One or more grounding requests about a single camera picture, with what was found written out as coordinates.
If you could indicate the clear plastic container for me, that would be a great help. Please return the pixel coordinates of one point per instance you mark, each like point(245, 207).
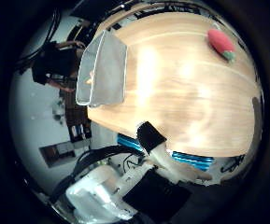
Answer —
point(104, 70)

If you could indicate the brown shelf with items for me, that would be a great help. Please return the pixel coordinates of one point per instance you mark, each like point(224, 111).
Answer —
point(76, 119)

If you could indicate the red strawberry plush toy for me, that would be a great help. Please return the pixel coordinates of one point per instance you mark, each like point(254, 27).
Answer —
point(220, 42)

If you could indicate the person in black shirt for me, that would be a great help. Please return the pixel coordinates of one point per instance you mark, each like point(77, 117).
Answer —
point(57, 63)

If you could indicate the blue aluminium table frame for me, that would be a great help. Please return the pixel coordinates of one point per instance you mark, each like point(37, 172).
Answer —
point(184, 157)

